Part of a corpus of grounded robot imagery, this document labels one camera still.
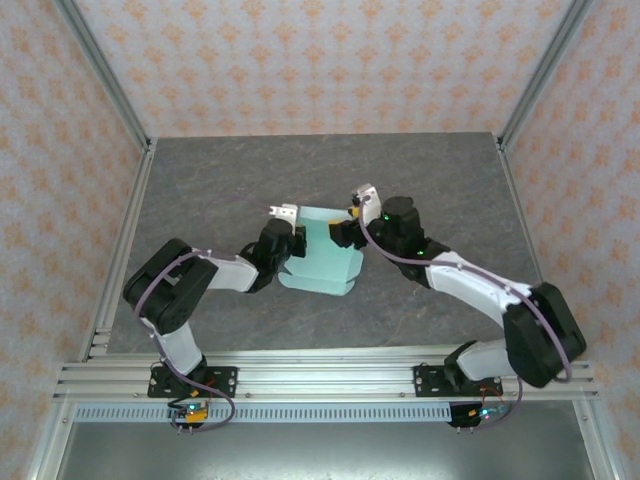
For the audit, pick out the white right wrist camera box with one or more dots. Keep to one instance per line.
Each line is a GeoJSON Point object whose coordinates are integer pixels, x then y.
{"type": "Point", "coordinates": [367, 195]}

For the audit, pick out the light teal cloth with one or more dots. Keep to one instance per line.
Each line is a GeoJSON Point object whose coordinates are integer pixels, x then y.
{"type": "Point", "coordinates": [325, 265]}

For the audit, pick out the small circuit board with connector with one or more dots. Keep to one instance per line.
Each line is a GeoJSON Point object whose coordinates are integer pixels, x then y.
{"type": "Point", "coordinates": [480, 412]}
{"type": "Point", "coordinates": [192, 412]}

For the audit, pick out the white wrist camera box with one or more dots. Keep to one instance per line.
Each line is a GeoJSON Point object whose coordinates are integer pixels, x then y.
{"type": "Point", "coordinates": [286, 212]}
{"type": "Point", "coordinates": [367, 195]}

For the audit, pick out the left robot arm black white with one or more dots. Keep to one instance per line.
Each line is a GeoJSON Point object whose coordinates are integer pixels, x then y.
{"type": "Point", "coordinates": [170, 285]}

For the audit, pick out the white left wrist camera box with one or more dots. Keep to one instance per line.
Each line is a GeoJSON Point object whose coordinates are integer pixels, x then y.
{"type": "Point", "coordinates": [286, 212]}

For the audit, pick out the aluminium side rail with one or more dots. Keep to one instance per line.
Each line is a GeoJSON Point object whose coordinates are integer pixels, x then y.
{"type": "Point", "coordinates": [535, 240]}
{"type": "Point", "coordinates": [122, 240]}

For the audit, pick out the grey metal shelf panel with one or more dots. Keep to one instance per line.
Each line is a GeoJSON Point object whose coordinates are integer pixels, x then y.
{"type": "Point", "coordinates": [320, 452]}

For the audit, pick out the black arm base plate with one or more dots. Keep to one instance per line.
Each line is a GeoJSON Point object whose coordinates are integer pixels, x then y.
{"type": "Point", "coordinates": [430, 382]}
{"type": "Point", "coordinates": [222, 380]}

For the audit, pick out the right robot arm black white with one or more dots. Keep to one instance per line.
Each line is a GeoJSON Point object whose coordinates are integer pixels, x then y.
{"type": "Point", "coordinates": [540, 330]}

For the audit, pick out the wide aluminium mounting beam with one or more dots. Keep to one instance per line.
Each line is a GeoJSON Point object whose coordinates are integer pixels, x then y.
{"type": "Point", "coordinates": [320, 377]}

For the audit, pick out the aluminium frame post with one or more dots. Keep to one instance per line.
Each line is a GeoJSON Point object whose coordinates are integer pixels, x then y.
{"type": "Point", "coordinates": [105, 75]}
{"type": "Point", "coordinates": [545, 70]}

